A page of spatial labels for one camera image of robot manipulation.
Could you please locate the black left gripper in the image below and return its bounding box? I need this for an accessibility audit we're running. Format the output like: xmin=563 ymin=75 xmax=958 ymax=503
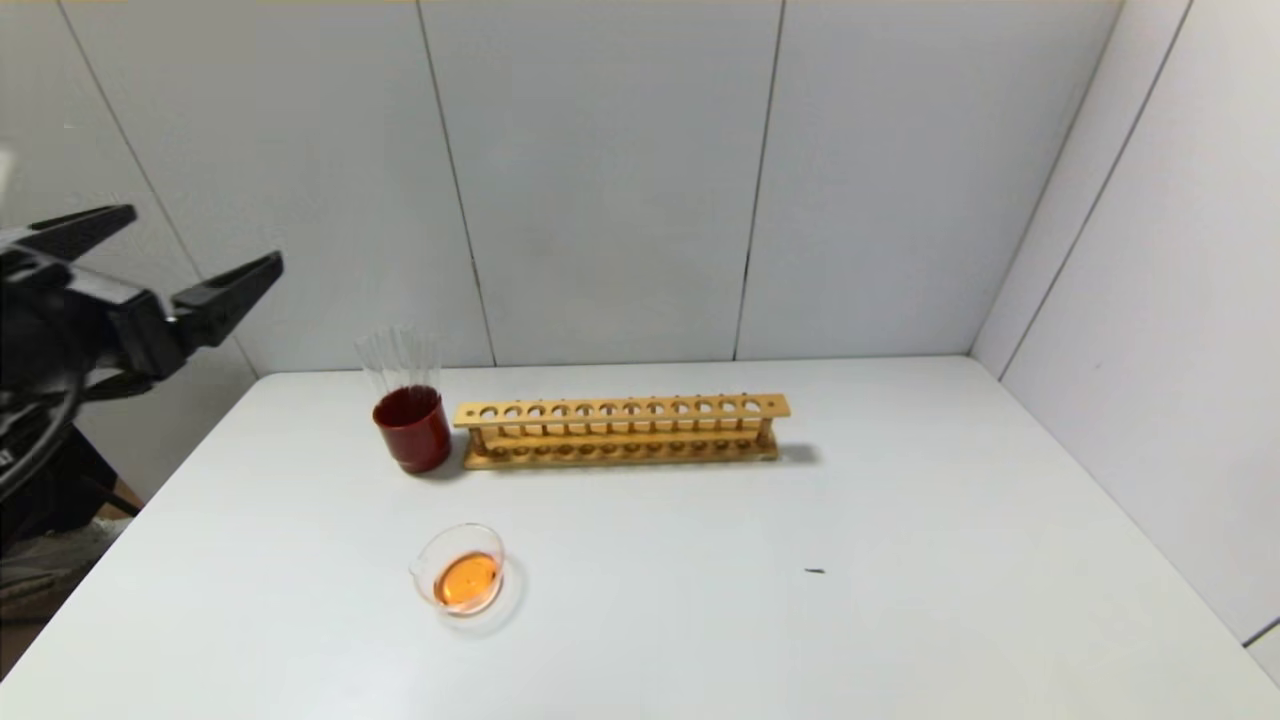
xmin=0 ymin=204 xmax=285 ymax=381

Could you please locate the test tube with red pigment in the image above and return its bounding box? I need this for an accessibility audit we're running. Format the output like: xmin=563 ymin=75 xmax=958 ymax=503
xmin=355 ymin=338 xmax=389 ymax=399

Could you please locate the wooden test tube rack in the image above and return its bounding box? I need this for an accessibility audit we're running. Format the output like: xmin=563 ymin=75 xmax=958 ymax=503
xmin=453 ymin=393 xmax=791 ymax=471

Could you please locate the red plastic cup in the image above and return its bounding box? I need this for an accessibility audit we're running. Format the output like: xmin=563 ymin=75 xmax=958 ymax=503
xmin=373 ymin=385 xmax=453 ymax=474

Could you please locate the glass beaker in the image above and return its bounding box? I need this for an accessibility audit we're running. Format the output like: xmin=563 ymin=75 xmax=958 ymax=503
xmin=408 ymin=522 xmax=526 ymax=636

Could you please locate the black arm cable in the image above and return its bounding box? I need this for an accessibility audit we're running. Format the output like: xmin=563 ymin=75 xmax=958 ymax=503
xmin=0 ymin=365 xmax=126 ymax=501

